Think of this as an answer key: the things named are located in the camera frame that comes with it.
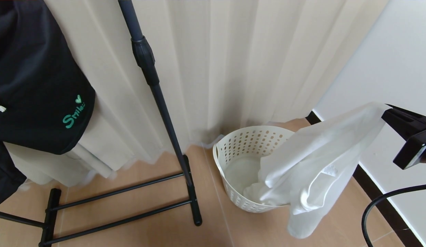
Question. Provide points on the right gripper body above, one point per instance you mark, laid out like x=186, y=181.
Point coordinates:
x=417, y=151

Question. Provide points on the white printed garment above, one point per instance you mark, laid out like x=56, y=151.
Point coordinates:
x=329, y=154

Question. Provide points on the black shorts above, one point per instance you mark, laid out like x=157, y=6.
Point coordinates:
x=34, y=68

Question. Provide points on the white laundry basket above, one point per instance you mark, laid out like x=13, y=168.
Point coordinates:
x=240, y=144

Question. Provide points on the black clothes rack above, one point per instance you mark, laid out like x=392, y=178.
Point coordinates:
x=144, y=58

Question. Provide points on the beige curtain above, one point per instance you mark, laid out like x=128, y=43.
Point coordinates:
x=233, y=51

